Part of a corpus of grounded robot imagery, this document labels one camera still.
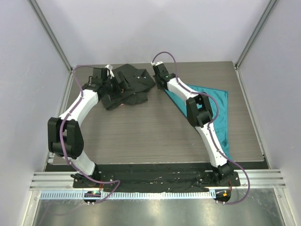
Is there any aluminium frame rail right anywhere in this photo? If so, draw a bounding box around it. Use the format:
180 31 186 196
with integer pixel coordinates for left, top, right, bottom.
234 0 279 70

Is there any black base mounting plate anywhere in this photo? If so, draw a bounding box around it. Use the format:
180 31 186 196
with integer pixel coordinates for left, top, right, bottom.
72 162 242 193

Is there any dark pinstriped shirt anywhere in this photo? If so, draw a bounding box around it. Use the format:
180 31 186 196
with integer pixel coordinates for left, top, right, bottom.
101 64 156 110

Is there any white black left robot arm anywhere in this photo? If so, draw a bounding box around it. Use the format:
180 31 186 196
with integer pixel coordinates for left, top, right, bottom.
48 65 129 188

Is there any white slotted cable duct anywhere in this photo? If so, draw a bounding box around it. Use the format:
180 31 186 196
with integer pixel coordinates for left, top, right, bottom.
40 190 216 200

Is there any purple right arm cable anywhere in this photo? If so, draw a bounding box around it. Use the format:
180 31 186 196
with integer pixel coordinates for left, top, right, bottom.
151 51 250 206

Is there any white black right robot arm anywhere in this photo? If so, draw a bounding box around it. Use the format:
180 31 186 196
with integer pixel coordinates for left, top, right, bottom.
151 62 234 186

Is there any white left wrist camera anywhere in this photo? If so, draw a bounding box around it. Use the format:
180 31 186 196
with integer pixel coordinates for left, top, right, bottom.
105 64 115 79

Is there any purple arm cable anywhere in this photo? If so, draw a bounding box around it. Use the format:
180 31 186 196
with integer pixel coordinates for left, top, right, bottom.
151 51 250 206
60 65 122 205

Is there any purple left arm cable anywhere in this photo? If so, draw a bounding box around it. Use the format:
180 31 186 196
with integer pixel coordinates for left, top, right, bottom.
60 65 122 205

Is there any aluminium frame post left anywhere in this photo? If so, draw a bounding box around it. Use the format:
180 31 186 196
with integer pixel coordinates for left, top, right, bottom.
28 0 72 72

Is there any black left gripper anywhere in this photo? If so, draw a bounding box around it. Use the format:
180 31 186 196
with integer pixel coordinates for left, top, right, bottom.
103 72 134 101

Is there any teal satin napkin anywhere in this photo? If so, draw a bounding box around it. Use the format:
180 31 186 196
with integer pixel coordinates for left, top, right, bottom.
165 85 232 159

